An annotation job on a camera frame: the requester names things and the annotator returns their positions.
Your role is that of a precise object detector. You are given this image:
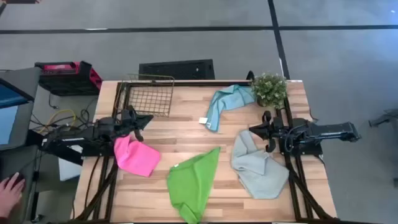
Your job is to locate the dark grey desk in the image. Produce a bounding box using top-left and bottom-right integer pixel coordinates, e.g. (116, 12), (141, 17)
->
(0, 67), (83, 224)

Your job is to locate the grey chair base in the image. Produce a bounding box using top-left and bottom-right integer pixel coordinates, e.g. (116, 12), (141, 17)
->
(368, 108), (398, 128)

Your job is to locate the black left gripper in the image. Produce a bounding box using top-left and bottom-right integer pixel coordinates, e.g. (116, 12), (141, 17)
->
(119, 105), (155, 142)

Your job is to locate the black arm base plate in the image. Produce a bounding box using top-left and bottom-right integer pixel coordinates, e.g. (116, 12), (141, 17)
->
(81, 144), (116, 157)
(277, 141), (323, 156)

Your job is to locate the person's hand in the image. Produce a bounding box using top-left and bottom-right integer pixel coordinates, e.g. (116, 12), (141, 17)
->
(0, 172), (26, 220)

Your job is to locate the computer monitor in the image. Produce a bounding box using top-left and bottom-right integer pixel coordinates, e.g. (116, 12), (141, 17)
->
(0, 77), (35, 152)

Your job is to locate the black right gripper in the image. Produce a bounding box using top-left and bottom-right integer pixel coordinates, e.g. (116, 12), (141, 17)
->
(248, 110), (284, 153)

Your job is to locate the black aluminium table frame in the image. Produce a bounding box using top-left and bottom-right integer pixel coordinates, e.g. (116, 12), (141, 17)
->
(73, 80), (336, 223)

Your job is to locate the light blue microfiber towel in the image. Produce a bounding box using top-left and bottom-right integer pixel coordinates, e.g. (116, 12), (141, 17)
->
(198, 83), (256, 133)

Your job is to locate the red and black case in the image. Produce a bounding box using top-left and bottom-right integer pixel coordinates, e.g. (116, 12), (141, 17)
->
(34, 60), (103, 96)

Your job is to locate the potted green plant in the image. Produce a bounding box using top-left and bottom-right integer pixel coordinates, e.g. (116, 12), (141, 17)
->
(251, 72), (289, 110)

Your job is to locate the green microfiber towel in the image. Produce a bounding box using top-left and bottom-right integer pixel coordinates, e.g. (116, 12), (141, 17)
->
(166, 146), (221, 224)

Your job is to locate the black perforated computer case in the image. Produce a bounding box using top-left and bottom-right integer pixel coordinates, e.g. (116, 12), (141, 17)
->
(138, 58), (216, 80)

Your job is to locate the pink microfiber towel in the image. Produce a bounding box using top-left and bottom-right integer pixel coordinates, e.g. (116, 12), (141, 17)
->
(113, 134), (162, 178)

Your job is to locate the black cable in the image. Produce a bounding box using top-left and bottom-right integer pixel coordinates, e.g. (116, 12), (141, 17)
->
(47, 92), (60, 110)

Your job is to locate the grey microfiber towel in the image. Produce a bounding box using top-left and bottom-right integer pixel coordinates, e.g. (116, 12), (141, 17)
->
(230, 129), (290, 200)

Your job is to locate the white box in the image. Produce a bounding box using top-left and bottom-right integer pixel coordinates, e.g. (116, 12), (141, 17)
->
(58, 144), (84, 182)

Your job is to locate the yellow cable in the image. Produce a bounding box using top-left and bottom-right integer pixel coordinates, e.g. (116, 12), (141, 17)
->
(39, 108), (77, 134)

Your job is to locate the wire mesh basket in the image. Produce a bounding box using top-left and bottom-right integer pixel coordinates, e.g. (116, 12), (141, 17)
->
(114, 73), (175, 118)

